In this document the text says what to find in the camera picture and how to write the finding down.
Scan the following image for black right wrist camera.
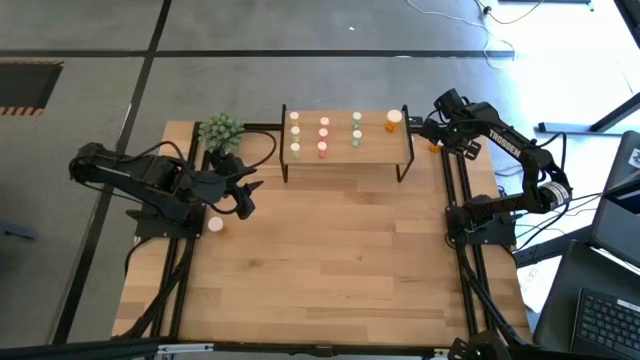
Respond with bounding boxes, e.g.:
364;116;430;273
433;88;467;117

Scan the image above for black laptop with keyboard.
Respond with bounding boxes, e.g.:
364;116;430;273
532;239;640;360

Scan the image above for white floor cable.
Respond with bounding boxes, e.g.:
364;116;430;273
405;0;517;70

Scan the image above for wooden shelf black metal legs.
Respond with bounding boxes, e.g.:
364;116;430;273
278;103;416;184

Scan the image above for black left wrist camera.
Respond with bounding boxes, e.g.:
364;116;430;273
234;188;257;221

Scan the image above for black floor cable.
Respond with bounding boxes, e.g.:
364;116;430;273
472;0;546;26

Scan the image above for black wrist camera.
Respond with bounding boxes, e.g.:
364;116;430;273
234;188;257;221
433;88;467;117

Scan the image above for black teleoperation handle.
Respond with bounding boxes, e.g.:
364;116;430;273
446;329;512;360

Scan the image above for black aluminium rig frame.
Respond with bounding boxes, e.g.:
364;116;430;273
0;119;551;360

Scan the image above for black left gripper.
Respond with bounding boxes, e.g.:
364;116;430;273
192;154;265;214

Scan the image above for black metal desk leg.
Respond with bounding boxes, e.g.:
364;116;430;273
513;227;596;269
537;92;640;135

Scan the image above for white printed paper sheet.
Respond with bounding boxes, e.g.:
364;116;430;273
517;259;551;314

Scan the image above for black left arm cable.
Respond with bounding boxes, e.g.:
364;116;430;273
124;130;278;170

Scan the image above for grey laptop with sticker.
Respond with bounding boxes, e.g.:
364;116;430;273
589;129;640;275

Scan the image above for green succulent in patterned pot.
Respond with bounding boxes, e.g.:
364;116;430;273
198;111;246;154

